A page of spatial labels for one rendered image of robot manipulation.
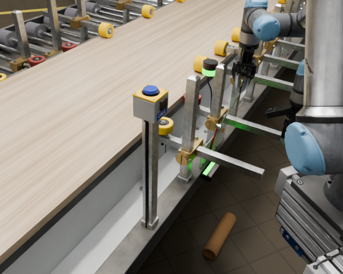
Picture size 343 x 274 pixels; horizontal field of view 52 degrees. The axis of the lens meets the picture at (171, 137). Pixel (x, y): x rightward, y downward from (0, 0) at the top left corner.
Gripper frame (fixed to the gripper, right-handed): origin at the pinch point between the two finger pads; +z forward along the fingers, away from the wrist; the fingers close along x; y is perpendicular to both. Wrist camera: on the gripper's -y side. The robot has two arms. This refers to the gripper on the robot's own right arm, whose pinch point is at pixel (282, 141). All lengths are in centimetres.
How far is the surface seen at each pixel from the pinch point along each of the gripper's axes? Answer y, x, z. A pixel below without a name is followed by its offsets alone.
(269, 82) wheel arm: -15.1, 23.5, -12.3
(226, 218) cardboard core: -20, 15, 75
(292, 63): -11, 48, -13
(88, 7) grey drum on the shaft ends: -178, 90, -1
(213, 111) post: -28.8, -5.8, -7.3
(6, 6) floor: -468, 229, 81
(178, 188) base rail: -28.2, -35.0, 12.4
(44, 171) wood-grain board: -59, -69, -8
